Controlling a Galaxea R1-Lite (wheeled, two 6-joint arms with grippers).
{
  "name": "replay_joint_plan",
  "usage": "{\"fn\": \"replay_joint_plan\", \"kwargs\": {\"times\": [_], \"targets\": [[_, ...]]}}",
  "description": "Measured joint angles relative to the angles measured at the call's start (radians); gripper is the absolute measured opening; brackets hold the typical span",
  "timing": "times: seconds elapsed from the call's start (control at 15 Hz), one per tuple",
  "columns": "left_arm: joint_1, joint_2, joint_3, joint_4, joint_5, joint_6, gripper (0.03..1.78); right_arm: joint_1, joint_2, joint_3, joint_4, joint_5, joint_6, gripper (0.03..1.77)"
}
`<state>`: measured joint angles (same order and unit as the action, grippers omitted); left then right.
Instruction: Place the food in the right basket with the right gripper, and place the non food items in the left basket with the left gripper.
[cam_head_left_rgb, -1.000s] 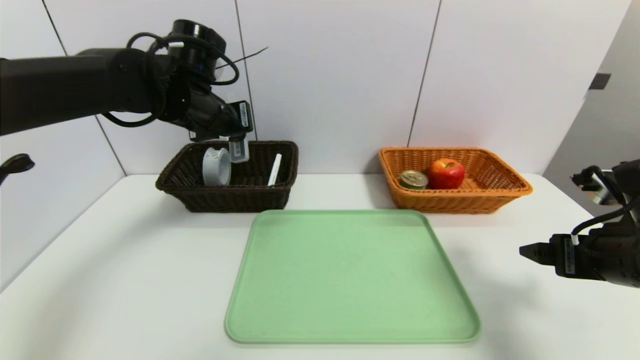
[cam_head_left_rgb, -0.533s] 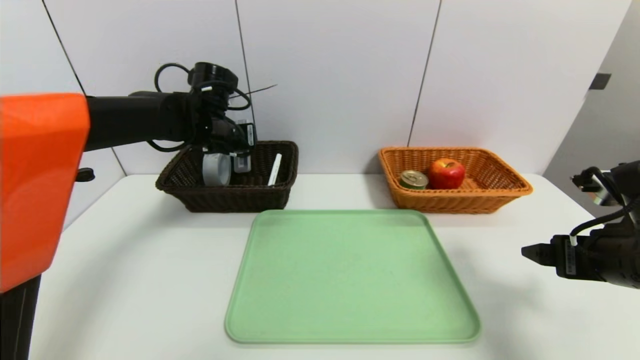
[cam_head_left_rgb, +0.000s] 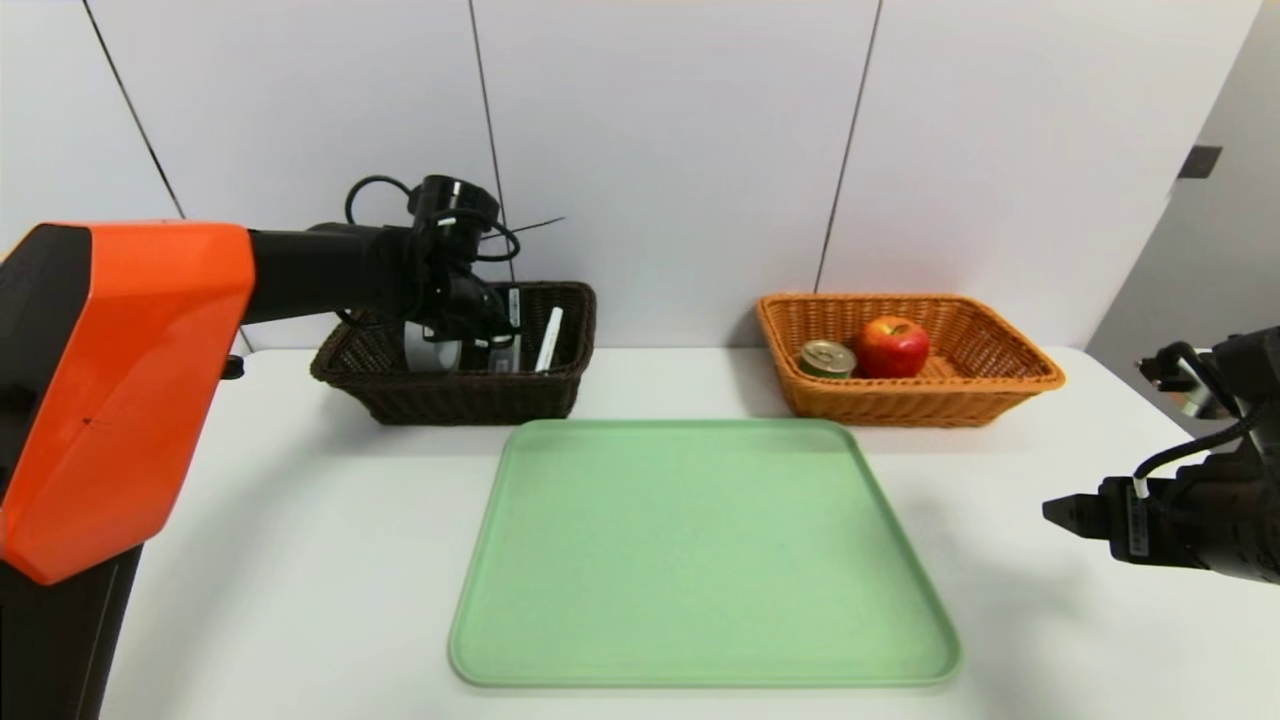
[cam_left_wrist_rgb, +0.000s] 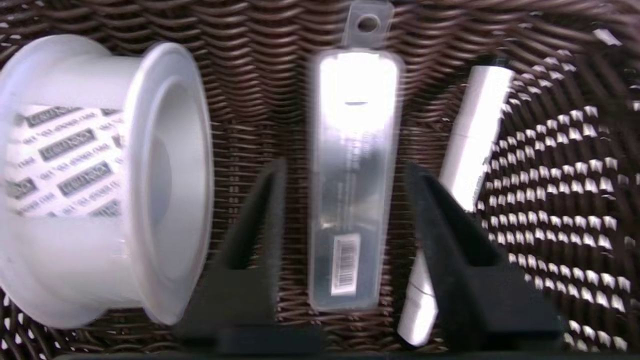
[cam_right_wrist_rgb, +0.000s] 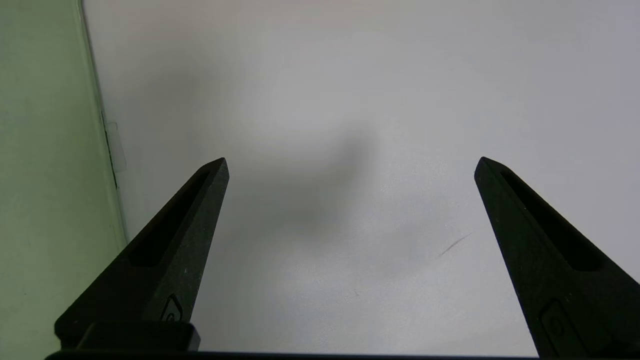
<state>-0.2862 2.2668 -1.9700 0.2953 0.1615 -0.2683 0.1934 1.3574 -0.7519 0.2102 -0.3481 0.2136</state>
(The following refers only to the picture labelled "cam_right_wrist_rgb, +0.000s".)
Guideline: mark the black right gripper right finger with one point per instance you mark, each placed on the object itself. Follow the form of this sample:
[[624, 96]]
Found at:
[[560, 270]]

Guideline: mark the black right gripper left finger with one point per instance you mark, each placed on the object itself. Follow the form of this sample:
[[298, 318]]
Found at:
[[165, 260]]

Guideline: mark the light green plastic tray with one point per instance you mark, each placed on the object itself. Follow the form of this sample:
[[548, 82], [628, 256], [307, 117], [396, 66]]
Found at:
[[50, 175]]

